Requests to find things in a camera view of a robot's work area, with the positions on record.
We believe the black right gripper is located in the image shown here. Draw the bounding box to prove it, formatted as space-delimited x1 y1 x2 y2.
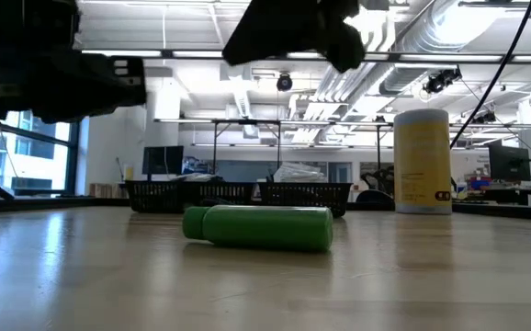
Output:
222 0 367 74

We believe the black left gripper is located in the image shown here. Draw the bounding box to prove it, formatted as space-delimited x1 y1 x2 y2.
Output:
0 50 148 124

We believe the clear vanity pack bag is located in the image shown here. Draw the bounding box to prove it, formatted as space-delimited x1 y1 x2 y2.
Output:
273 161 329 184

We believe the black round puff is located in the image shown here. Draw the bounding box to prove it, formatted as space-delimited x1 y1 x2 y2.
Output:
173 172 223 183

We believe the green travel shampoo bottle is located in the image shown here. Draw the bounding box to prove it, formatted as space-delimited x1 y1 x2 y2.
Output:
181 204 334 254

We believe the black monitor on arm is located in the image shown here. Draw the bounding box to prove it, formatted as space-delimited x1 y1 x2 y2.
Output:
488 140 531 183

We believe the black computer monitor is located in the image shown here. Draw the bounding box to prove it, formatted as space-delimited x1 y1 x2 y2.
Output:
141 144 186 181

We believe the black slotted plastic basket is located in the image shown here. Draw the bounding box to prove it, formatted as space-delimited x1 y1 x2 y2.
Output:
255 181 353 219
190 181 257 208
125 179 193 214

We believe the black ceiling spotlight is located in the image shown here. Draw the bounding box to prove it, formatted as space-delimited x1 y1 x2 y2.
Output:
470 109 497 124
423 66 463 96

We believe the yellow wipes canister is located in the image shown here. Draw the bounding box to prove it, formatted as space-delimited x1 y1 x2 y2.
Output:
393 108 454 215

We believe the black ceiling dome camera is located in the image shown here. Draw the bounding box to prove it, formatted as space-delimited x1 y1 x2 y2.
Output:
276 72 294 93

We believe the black window frame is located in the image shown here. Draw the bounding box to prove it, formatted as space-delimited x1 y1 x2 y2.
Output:
0 109 83 197

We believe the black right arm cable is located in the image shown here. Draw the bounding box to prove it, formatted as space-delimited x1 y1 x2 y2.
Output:
448 0 531 149

